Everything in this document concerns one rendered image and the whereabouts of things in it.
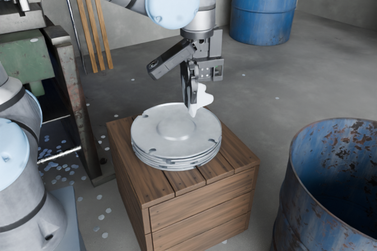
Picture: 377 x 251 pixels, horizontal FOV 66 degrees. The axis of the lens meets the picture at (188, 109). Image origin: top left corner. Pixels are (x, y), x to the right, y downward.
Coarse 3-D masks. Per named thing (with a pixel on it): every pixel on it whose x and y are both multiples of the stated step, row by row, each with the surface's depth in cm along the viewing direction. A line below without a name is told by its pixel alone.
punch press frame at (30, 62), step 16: (16, 32) 95; (32, 32) 95; (0, 48) 88; (16, 48) 90; (32, 48) 93; (16, 64) 92; (32, 64) 95; (48, 64) 98; (32, 80) 97; (48, 160) 113
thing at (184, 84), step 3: (183, 78) 68; (183, 81) 69; (183, 84) 69; (186, 84) 68; (183, 87) 70; (186, 87) 69; (204, 87) 72; (183, 90) 70; (186, 90) 70; (204, 90) 73; (183, 93) 71; (186, 93) 70; (183, 96) 72; (186, 96) 71; (183, 99) 72; (186, 99) 71; (186, 102) 72; (186, 105) 72
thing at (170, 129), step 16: (144, 112) 101; (160, 112) 101; (176, 112) 101; (208, 112) 101; (144, 128) 93; (160, 128) 92; (176, 128) 92; (192, 128) 92; (208, 128) 93; (144, 144) 87; (160, 144) 87; (176, 144) 87; (192, 144) 87; (208, 144) 87
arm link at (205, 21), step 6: (198, 12) 55; (204, 12) 55; (210, 12) 56; (198, 18) 56; (204, 18) 56; (210, 18) 57; (192, 24) 57; (198, 24) 56; (204, 24) 57; (210, 24) 58; (186, 30) 59; (192, 30) 57; (198, 30) 57; (204, 30) 57
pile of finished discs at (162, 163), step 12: (132, 144) 90; (216, 144) 87; (144, 156) 85; (156, 156) 83; (192, 156) 83; (204, 156) 84; (156, 168) 84; (168, 168) 83; (180, 168) 83; (192, 168) 84
